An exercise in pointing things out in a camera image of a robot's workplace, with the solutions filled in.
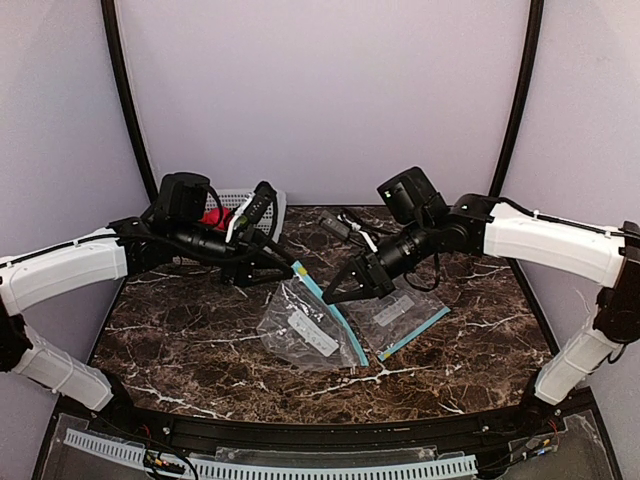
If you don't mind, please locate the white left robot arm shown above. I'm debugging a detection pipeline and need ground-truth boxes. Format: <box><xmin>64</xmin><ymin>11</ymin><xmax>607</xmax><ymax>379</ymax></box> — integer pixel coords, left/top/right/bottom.
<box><xmin>1</xmin><ymin>172</ymin><xmax>294</xmax><ymax>414</ymax></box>

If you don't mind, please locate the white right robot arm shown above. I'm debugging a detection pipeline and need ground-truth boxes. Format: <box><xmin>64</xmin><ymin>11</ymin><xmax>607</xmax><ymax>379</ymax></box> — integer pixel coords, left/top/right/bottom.
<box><xmin>322</xmin><ymin>167</ymin><xmax>639</xmax><ymax>406</ymax></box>

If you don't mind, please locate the clear zip bag blue zipper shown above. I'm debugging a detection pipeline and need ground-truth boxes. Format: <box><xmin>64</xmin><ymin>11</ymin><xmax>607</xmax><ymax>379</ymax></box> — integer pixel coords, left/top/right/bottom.
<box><xmin>343</xmin><ymin>286</ymin><xmax>450</xmax><ymax>361</ymax></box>

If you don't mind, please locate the white perforated plastic basket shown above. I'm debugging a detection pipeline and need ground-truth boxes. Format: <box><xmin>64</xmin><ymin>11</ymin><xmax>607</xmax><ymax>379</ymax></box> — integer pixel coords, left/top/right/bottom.
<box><xmin>171</xmin><ymin>182</ymin><xmax>286</xmax><ymax>267</ymax></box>

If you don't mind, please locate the red toy apple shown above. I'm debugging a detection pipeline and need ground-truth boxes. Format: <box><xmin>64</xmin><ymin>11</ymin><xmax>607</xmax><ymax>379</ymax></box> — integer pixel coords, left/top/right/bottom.
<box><xmin>200</xmin><ymin>207</ymin><xmax>233</xmax><ymax>231</ymax></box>

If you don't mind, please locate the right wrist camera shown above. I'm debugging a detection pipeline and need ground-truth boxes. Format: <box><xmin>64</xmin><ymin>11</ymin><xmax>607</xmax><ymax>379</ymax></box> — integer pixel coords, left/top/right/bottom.
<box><xmin>319</xmin><ymin>210</ymin><xmax>379</xmax><ymax>253</ymax></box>

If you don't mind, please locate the black front frame rail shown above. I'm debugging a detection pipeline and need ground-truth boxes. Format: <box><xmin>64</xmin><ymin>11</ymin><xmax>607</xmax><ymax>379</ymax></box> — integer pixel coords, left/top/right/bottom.
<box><xmin>90</xmin><ymin>407</ymin><xmax>548</xmax><ymax>453</ymax></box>

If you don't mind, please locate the white slotted cable duct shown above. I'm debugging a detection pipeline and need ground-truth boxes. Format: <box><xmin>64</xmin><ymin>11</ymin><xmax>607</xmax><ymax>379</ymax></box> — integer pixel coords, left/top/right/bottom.
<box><xmin>64</xmin><ymin>429</ymin><xmax>478</xmax><ymax>479</ymax></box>

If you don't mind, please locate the left black frame post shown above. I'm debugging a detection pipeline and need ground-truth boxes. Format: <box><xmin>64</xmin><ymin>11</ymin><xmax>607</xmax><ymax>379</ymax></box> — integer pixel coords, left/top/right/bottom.
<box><xmin>100</xmin><ymin>0</ymin><xmax>159</xmax><ymax>202</ymax></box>

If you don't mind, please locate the black frame post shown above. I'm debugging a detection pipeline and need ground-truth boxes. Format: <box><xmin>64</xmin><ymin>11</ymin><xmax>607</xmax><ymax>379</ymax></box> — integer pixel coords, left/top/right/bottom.
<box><xmin>488</xmin><ymin>0</ymin><xmax>545</xmax><ymax>197</ymax></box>
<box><xmin>100</xmin><ymin>0</ymin><xmax>159</xmax><ymax>202</ymax></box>

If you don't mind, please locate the right black frame post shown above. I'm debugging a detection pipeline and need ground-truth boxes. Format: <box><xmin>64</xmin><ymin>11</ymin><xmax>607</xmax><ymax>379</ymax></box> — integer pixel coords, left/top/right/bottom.
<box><xmin>488</xmin><ymin>0</ymin><xmax>545</xmax><ymax>197</ymax></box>

